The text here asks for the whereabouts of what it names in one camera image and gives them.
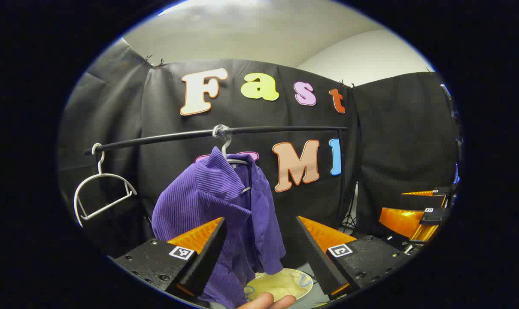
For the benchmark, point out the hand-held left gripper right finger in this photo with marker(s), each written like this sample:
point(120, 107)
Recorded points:
point(315, 257)

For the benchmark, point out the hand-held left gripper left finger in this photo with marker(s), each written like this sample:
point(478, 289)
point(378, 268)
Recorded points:
point(207, 257)

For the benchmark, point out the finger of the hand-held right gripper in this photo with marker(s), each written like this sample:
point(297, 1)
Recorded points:
point(422, 201)
point(396, 221)

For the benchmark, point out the cream laundry hamper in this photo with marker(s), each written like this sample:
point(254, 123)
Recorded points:
point(280, 285)

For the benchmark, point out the purple ribbed shirt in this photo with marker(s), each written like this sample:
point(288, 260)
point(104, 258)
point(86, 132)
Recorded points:
point(207, 193)

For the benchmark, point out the white hanger with taped hook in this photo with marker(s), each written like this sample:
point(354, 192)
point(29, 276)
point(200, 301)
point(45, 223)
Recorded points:
point(226, 148)

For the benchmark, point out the black tripod stand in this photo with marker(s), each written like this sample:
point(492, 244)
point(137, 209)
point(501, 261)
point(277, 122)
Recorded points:
point(349, 221)

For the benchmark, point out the black backdrop cloth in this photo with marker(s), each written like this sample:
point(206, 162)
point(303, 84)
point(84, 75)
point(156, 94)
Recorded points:
point(392, 150)

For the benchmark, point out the black clothes rail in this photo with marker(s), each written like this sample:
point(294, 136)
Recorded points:
point(165, 137)

